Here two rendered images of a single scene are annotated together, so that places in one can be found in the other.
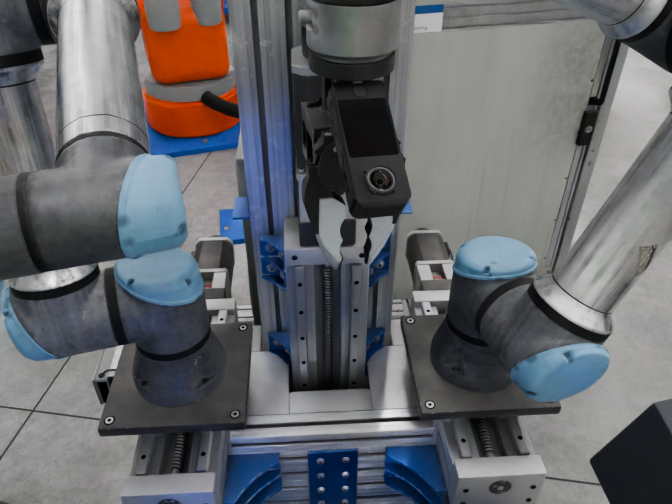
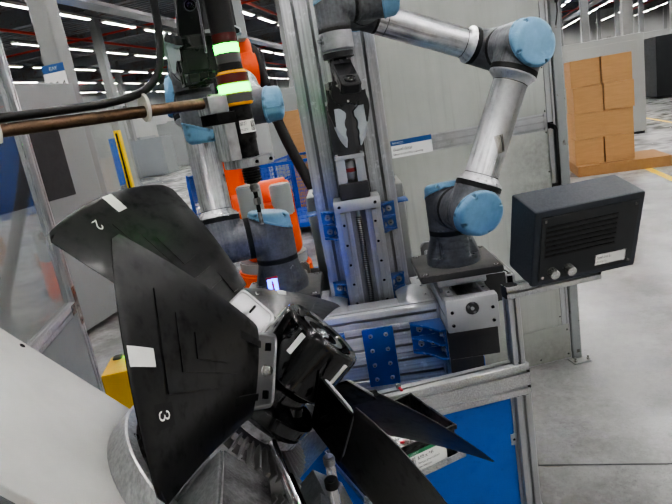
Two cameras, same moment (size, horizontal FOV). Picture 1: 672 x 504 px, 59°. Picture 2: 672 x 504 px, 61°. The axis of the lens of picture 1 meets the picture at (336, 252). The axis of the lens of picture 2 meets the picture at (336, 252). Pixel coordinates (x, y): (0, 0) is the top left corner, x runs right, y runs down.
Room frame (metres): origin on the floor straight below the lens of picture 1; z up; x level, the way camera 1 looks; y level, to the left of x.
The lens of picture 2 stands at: (-0.87, -0.07, 1.51)
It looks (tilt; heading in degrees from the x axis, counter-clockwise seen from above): 14 degrees down; 6
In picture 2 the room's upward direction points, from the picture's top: 10 degrees counter-clockwise
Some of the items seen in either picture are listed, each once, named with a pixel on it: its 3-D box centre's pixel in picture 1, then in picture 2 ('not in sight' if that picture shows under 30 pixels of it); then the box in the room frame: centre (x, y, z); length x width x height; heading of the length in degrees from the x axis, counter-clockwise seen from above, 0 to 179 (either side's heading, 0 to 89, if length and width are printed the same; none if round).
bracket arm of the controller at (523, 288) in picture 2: not in sight; (551, 281); (0.41, -0.42, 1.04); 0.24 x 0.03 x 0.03; 103
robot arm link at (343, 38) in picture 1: (349, 24); (335, 43); (0.49, -0.01, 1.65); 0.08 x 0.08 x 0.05
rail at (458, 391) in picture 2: not in sight; (344, 419); (0.29, 0.09, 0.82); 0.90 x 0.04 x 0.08; 103
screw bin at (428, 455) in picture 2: not in sight; (390, 441); (0.14, -0.01, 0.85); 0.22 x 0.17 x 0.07; 119
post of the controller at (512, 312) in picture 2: not in sight; (513, 323); (0.39, -0.32, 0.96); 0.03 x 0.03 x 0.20; 13
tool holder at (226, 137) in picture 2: not in sight; (237, 131); (-0.09, 0.11, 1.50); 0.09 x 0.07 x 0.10; 138
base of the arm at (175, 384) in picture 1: (176, 349); (280, 271); (0.67, 0.26, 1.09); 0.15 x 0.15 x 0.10
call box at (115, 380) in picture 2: not in sight; (150, 379); (0.20, 0.48, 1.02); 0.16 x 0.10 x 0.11; 103
